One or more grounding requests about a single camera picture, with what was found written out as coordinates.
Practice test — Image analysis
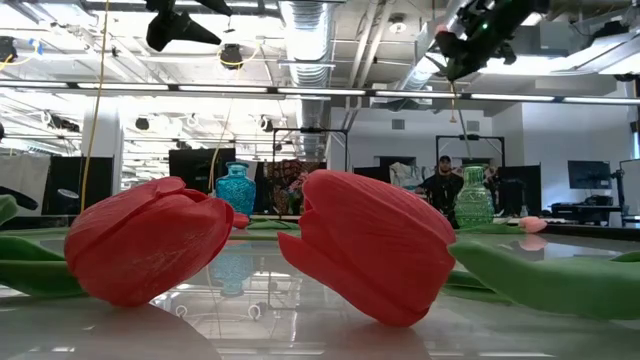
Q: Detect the black display panel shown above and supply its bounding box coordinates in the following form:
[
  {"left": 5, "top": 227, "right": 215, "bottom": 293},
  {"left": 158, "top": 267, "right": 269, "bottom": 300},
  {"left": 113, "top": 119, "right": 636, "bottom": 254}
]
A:
[{"left": 168, "top": 147, "right": 237, "bottom": 195}]

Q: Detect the person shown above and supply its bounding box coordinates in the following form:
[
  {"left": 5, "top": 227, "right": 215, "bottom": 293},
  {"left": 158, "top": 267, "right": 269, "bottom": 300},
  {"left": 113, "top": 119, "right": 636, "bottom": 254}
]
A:
[{"left": 414, "top": 154, "right": 465, "bottom": 229}]

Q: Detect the red artificial tulip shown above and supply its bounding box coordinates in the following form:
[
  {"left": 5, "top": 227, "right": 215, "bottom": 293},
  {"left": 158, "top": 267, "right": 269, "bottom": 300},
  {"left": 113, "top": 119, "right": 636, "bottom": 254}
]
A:
[
  {"left": 0, "top": 175, "right": 235, "bottom": 308},
  {"left": 277, "top": 168, "right": 640, "bottom": 329},
  {"left": 232, "top": 212, "right": 301, "bottom": 241}
]

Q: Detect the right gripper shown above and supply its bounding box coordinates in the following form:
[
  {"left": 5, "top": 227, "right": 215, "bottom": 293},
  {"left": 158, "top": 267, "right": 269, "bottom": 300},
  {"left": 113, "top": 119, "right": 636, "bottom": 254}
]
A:
[{"left": 433, "top": 0, "right": 531, "bottom": 84}]

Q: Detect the black metal frame stand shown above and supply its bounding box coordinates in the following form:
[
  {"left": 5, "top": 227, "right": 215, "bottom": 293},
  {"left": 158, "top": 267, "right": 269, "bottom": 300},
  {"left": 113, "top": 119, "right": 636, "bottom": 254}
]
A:
[{"left": 434, "top": 133, "right": 506, "bottom": 169}]

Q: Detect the black desk with equipment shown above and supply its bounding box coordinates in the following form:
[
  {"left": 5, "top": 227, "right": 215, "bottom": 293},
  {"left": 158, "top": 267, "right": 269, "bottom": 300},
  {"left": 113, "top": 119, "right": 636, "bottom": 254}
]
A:
[{"left": 549, "top": 193, "right": 624, "bottom": 225}]

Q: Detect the white board panel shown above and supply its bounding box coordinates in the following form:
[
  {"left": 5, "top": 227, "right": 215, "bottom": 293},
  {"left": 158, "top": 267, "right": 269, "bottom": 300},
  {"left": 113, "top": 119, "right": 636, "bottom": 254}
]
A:
[{"left": 618, "top": 158, "right": 640, "bottom": 217}]

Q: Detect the black ceiling dome camera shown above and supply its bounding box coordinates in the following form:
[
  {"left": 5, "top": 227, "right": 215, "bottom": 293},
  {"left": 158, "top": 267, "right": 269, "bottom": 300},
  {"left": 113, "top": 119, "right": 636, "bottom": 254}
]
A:
[{"left": 218, "top": 43, "right": 245, "bottom": 70}]

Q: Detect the black aluminium table frame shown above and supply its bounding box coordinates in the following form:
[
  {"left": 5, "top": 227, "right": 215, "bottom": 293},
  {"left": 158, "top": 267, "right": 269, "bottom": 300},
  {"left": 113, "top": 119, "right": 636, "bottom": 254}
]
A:
[{"left": 0, "top": 213, "right": 640, "bottom": 242}]

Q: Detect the white square column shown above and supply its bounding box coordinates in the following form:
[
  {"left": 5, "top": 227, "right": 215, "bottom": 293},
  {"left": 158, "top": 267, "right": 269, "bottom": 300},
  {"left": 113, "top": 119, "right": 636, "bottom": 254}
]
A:
[{"left": 81, "top": 110, "right": 125, "bottom": 194}]

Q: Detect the colourful patterned fabric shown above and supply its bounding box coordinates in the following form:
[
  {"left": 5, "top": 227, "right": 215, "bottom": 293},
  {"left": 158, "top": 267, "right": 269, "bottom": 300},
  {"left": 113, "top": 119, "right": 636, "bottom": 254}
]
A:
[{"left": 264, "top": 159, "right": 321, "bottom": 216}]

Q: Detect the white cloth heap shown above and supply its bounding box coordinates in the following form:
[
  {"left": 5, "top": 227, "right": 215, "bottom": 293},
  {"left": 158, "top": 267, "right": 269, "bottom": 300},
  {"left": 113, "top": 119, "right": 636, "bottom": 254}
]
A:
[{"left": 388, "top": 161, "right": 426, "bottom": 192}]

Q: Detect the silver ventilation duct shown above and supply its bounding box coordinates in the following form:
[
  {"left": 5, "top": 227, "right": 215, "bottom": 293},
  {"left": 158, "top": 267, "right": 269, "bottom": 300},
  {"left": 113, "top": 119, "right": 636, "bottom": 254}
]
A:
[
  {"left": 277, "top": 0, "right": 337, "bottom": 161},
  {"left": 397, "top": 19, "right": 469, "bottom": 104}
]

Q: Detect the black partition panel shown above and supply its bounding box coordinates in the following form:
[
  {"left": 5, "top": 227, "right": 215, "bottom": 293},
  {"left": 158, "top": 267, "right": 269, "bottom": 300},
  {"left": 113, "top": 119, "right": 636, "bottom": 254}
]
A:
[
  {"left": 497, "top": 164, "right": 544, "bottom": 217},
  {"left": 42, "top": 155, "right": 115, "bottom": 217}
]

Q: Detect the round ceiling fixture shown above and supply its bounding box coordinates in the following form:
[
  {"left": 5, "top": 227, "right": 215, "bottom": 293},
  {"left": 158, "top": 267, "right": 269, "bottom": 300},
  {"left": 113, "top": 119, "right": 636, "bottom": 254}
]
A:
[{"left": 387, "top": 13, "right": 409, "bottom": 35}]

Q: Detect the dark wall monitor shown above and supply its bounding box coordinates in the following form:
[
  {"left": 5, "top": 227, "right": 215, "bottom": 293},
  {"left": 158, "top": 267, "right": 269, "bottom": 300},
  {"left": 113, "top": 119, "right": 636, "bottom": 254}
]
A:
[{"left": 567, "top": 159, "right": 613, "bottom": 191}]

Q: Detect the long yellow cable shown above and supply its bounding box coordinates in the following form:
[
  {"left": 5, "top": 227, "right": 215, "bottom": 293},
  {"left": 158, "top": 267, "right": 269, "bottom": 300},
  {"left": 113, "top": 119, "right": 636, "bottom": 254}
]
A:
[{"left": 78, "top": 0, "right": 111, "bottom": 216}]

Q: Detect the green textured glass vase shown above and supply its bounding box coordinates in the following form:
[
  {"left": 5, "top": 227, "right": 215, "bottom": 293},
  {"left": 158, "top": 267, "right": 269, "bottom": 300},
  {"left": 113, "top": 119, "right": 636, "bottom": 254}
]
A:
[{"left": 453, "top": 163, "right": 496, "bottom": 229}]

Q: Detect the blue textured glass vase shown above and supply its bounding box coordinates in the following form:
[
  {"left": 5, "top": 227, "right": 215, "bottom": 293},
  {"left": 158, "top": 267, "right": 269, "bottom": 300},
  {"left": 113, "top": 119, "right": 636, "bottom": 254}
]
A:
[{"left": 214, "top": 160, "right": 258, "bottom": 221}]

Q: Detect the long ceiling light strip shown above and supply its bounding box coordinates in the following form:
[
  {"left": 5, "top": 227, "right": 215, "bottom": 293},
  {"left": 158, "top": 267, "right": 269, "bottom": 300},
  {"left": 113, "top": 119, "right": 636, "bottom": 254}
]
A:
[{"left": 0, "top": 79, "right": 640, "bottom": 106}]

